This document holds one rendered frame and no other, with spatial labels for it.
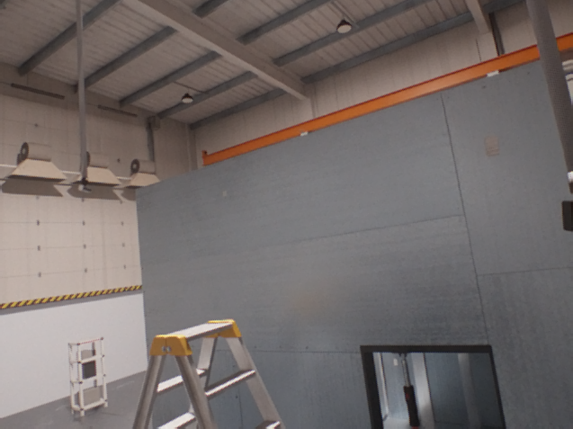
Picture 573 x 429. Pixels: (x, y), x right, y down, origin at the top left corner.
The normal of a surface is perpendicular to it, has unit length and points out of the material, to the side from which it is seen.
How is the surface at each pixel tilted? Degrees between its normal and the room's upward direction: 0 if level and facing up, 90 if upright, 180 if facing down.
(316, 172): 90
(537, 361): 90
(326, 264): 90
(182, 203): 90
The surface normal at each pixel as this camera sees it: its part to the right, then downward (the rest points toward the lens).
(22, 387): 0.83, -0.19
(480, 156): -0.55, -0.07
